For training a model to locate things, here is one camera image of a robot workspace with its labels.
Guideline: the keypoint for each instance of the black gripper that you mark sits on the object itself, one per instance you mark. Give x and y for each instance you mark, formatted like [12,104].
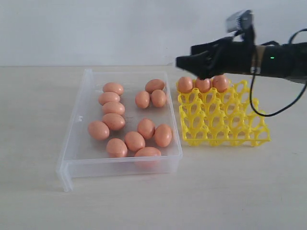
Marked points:
[230,54]

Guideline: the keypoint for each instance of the brown egg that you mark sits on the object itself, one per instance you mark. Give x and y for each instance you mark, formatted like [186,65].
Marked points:
[134,141]
[116,148]
[142,99]
[113,87]
[113,107]
[154,84]
[203,85]
[185,85]
[146,128]
[158,98]
[114,121]
[220,83]
[163,135]
[108,97]
[98,130]

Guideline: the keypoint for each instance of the yellow plastic egg tray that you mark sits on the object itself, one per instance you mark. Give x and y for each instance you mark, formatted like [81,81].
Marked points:
[221,118]

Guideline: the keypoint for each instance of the clear plastic bin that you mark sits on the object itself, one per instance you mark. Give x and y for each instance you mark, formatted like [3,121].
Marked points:
[83,156]

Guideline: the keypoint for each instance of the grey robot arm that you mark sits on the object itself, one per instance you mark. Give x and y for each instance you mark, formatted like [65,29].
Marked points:
[287,61]

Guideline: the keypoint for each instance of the brown egg frontmost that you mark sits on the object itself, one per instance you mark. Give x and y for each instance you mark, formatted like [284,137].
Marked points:
[147,152]

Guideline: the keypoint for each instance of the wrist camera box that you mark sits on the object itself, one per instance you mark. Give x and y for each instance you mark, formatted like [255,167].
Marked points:
[239,21]

